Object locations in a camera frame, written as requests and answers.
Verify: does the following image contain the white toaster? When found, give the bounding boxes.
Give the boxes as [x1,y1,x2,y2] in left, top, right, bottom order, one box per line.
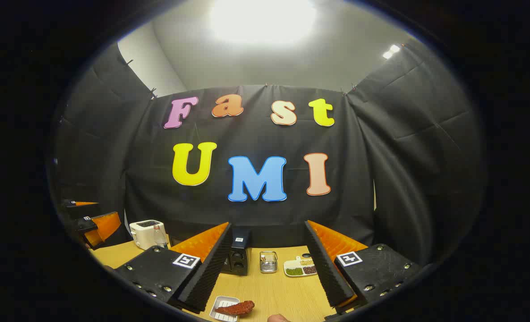
[129,220,167,250]

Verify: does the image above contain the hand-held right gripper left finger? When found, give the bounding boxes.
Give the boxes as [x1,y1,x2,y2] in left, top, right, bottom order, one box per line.
[114,222,233,314]

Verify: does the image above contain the metal wire basket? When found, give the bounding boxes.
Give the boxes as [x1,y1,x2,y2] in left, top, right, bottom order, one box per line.
[259,251,278,274]

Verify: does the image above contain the clear plastic water bottle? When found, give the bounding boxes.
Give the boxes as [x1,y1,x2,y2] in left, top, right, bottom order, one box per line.
[154,224,169,249]

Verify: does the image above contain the large ceiling light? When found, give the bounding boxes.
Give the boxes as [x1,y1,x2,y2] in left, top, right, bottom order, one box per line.
[209,0,319,45]

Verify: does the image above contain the black electric oven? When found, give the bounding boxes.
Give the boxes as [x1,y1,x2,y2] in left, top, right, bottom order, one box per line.
[222,227,253,276]

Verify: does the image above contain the red-brown meat piece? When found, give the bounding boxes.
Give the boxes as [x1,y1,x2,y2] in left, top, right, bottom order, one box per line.
[215,300,255,315]

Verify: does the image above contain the small white ribbed tray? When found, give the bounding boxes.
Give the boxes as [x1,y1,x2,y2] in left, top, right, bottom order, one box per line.
[209,296,240,322]

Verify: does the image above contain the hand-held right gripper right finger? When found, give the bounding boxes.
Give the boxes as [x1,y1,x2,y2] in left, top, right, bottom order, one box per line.
[304,220,423,315]

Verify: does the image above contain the white divided bean plate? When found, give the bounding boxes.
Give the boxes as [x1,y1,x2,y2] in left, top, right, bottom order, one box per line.
[284,255,318,277]

